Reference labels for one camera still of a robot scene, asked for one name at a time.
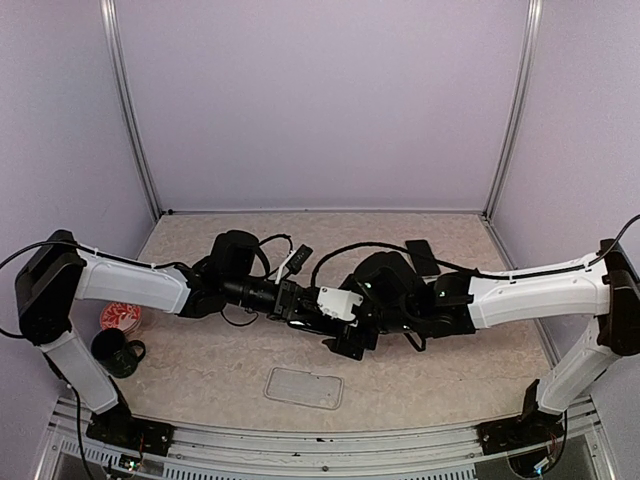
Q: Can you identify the black phone case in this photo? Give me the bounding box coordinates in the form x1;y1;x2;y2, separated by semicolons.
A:
286;302;346;337

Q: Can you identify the clear plain phone case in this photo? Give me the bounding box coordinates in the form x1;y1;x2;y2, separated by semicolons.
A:
264;367;344;410

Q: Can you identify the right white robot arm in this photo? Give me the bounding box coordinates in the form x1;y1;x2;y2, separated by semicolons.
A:
315;238;639;444

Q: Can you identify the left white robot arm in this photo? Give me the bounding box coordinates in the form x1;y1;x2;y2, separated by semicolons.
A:
2;230;304;445

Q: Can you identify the red white patterned bowl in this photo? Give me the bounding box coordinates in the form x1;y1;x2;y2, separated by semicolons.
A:
99;302;142;334

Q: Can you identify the dark green mug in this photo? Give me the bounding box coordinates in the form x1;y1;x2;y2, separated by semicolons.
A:
90;328;146;379

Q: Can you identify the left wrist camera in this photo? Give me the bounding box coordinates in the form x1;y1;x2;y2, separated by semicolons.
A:
275;244;313;284

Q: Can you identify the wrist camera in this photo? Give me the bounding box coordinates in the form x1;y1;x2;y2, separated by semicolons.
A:
316;287;364;324
275;244;313;284

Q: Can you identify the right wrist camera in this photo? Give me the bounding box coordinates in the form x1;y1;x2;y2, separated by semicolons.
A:
316;287;364;324

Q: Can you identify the front aluminium rail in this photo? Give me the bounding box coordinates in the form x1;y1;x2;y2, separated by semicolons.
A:
37;399;601;480

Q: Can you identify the right aluminium frame post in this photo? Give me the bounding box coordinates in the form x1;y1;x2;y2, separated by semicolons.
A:
483;0;544;223

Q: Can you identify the aluminium frame post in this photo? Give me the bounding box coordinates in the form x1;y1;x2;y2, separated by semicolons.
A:
99;0;163;222
483;0;544;223

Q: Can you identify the left aluminium frame post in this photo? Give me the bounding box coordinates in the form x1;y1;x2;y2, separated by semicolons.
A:
99;0;163;222

